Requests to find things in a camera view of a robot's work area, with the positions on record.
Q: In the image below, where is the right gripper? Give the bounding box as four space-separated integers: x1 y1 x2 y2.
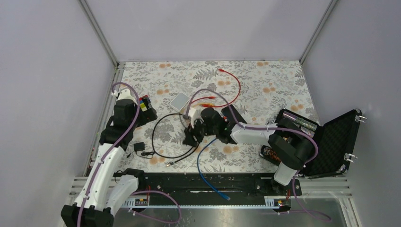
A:
183 114 218 147

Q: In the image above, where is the white small switch box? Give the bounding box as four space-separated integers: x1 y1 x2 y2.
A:
170 92 190 112

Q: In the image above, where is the red ethernet cable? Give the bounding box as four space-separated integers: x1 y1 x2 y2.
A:
203 69 242 109
189 96 217 105

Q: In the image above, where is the black cable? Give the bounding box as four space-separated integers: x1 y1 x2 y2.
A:
151 113 201 166

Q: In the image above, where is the black network switch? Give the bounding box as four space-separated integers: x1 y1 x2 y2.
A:
221 105 247 124

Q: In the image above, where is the blue ethernet cable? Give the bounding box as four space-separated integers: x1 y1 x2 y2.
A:
196 138 231 201

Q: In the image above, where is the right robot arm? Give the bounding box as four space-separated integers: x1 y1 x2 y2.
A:
183 107 319 195

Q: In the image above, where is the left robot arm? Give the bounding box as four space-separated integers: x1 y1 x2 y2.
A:
61 96 157 227

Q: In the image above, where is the colourful toy brick stack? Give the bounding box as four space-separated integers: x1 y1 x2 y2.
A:
139 95 152 112

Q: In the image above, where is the floral table mat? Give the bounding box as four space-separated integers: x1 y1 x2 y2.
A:
117 61 319 173

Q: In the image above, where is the black power adapter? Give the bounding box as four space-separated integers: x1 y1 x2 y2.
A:
133 142 155 159

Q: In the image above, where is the black case with chips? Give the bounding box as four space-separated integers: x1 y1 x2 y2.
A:
275 109 366 179

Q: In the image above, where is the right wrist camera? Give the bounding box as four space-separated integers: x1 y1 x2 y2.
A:
183 107 201 126

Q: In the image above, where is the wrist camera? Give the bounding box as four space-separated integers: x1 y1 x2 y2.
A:
183 107 201 126
111 88 137 103

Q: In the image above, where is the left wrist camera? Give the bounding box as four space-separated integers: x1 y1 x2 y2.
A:
111 88 137 103

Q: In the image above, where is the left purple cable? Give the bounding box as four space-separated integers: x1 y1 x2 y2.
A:
77 82 183 227

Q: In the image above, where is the purple cable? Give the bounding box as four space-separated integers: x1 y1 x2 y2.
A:
183 88 333 223
77 82 183 227

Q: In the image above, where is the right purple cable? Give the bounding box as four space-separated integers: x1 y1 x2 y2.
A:
183 88 333 223

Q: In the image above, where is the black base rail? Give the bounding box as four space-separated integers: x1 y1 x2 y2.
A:
135 172 302 207

